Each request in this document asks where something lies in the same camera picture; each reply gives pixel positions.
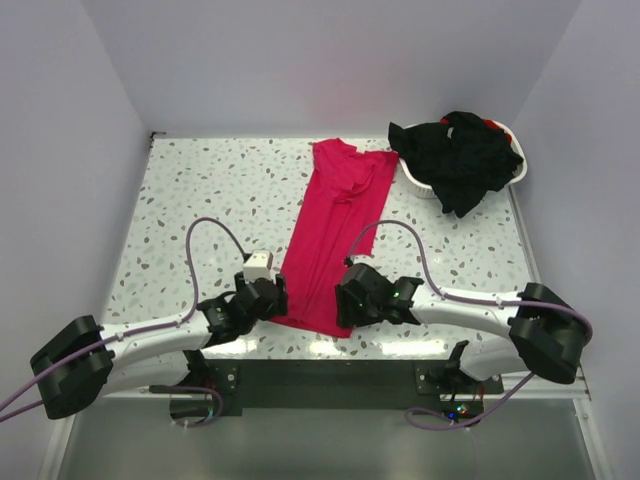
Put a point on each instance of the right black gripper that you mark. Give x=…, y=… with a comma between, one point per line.
x=347, y=315

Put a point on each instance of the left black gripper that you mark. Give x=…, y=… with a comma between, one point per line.
x=279, y=305

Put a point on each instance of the pink t shirt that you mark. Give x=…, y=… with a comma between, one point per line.
x=347, y=192

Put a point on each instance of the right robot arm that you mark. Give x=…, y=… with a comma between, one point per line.
x=530, y=330

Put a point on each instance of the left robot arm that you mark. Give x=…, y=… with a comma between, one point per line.
x=87, y=360

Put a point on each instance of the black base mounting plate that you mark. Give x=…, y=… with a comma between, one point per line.
x=231, y=386

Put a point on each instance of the white laundry basket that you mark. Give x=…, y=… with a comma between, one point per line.
x=425, y=191

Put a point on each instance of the black t shirt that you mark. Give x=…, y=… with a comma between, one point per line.
x=462, y=162

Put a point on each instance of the red garment in basket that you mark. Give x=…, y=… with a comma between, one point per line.
x=491, y=124

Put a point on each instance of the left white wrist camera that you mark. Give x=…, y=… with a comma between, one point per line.
x=258, y=265

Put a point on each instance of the aluminium frame rail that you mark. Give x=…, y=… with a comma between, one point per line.
x=538, y=388

